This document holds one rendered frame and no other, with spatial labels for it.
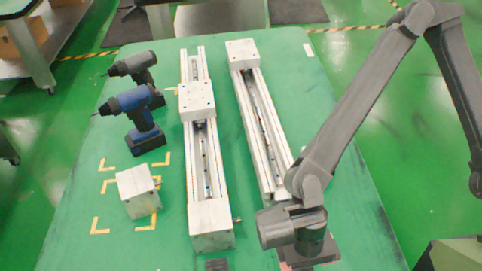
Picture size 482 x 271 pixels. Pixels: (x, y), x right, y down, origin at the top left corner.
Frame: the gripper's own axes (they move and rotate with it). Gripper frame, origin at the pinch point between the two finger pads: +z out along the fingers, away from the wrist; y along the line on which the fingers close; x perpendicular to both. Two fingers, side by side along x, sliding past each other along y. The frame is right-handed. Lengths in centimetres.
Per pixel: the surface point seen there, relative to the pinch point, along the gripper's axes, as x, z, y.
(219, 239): -10.7, 0.4, 17.4
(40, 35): -285, 55, 159
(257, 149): -34.6, -2.6, 3.1
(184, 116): -52, -5, 22
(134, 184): -28.7, -3.6, 37.2
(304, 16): -293, 83, -98
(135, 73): -73, -10, 37
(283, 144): -34.6, -2.6, -4.2
